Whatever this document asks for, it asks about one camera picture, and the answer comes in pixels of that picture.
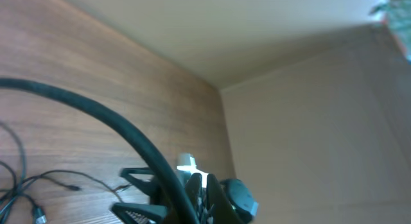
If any left black camera cable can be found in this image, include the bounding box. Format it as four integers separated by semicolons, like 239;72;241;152
0;78;202;224

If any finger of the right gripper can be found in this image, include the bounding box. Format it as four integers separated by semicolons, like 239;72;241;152
110;202;168;224
119;168;161;197

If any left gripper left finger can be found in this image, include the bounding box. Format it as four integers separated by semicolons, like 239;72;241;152
185;173;207;224

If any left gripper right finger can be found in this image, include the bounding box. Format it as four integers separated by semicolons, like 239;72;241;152
206;174;243;224

